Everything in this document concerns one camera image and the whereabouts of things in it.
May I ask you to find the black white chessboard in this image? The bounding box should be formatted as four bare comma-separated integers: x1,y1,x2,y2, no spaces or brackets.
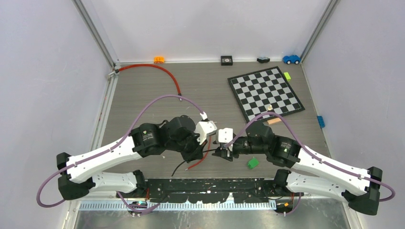
227,66,305,123

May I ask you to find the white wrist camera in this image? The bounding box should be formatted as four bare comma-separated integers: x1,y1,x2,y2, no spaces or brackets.
216,128,234,144
194,112,217,145

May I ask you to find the blue toy brick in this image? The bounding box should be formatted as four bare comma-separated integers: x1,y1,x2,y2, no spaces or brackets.
317,115,326,129

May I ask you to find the small black box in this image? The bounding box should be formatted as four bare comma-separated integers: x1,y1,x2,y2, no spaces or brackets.
220,55,233,66

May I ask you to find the red cable padlock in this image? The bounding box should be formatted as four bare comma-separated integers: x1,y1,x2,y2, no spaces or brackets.
185,136,212,171

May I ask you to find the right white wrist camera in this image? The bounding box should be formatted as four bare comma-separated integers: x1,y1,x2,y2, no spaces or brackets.
216,128,234,144

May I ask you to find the tan wooden block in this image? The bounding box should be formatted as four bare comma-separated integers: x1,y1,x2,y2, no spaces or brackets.
267,118,282,125

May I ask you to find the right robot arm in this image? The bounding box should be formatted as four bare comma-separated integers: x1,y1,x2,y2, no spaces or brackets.
214,121,383,216

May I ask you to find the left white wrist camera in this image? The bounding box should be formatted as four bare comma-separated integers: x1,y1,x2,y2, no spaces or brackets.
194,112,217,145

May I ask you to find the black cable padlock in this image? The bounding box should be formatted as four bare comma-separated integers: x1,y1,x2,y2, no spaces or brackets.
171,147,222,177

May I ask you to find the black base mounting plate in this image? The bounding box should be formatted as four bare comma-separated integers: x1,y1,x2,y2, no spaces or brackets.
116,177,304,204

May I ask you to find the blue toy car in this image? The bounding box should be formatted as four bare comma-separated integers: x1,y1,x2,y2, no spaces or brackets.
282,55,301,64

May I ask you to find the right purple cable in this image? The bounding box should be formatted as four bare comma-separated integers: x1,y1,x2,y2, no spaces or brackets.
221,112,396,217

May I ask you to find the aluminium front rail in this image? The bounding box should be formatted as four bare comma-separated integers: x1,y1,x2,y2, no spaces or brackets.
67,177,356,212

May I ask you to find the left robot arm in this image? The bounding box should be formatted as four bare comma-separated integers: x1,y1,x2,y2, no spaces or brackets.
56,115,217,200

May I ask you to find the red hose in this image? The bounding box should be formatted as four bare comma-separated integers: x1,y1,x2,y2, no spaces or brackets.
107,63,183,102

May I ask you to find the lime green block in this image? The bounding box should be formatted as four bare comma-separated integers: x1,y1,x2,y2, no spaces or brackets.
283,72,291,82

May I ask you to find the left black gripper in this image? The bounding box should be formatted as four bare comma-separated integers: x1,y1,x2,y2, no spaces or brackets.
167,130,208,164

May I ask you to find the small black toy car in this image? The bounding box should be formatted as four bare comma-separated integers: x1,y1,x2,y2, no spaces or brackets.
256,57,270,63

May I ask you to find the orange toy block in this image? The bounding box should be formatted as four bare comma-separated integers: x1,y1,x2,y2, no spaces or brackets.
153,56,165,63

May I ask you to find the green toy brick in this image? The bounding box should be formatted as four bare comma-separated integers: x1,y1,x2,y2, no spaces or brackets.
247,157,259,169

